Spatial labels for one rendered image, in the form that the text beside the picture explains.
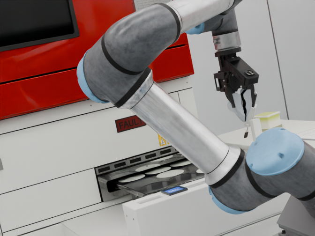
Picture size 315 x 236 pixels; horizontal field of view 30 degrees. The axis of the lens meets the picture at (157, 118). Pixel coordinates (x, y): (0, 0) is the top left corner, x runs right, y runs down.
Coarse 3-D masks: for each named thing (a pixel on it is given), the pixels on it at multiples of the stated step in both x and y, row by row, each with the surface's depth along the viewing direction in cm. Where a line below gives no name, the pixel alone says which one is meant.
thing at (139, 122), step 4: (136, 116) 217; (120, 120) 215; (124, 120) 215; (128, 120) 216; (132, 120) 217; (136, 120) 217; (140, 120) 218; (120, 124) 215; (124, 124) 215; (128, 124) 216; (132, 124) 217; (136, 124) 217; (140, 124) 218; (144, 124) 219; (120, 128) 215; (124, 128) 215; (128, 128) 216
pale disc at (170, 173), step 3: (168, 171) 215; (171, 171) 214; (174, 171) 213; (177, 171) 212; (180, 171) 211; (183, 171) 210; (159, 174) 214; (162, 174) 213; (165, 174) 212; (168, 174) 211; (171, 174) 210; (174, 174) 209; (177, 174) 208; (159, 177) 208; (162, 177) 207
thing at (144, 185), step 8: (152, 168) 227; (176, 168) 218; (184, 168) 215; (192, 168) 213; (152, 176) 213; (176, 176) 205; (184, 176) 203; (192, 176) 201; (200, 176) 198; (120, 184) 210; (128, 184) 207; (136, 184) 205; (144, 184) 203; (152, 184) 200; (160, 184) 198; (168, 184) 196; (144, 192) 191
